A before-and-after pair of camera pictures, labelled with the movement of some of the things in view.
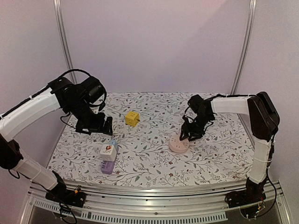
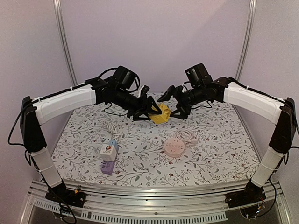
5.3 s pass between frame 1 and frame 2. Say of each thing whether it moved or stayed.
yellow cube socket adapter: moved
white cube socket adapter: stayed
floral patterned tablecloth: stayed
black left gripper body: moved
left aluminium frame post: stayed
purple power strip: stayed
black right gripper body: moved
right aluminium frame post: stayed
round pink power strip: moved
